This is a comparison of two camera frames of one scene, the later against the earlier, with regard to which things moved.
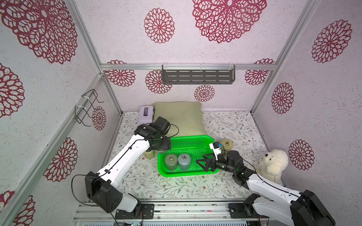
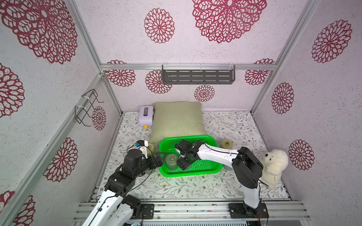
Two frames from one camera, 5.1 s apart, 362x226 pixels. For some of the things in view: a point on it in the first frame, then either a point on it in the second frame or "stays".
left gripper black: [166, 145] → [159, 162]
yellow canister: [227, 145] stays
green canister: [171, 161] stays
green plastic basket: [195, 146] stays
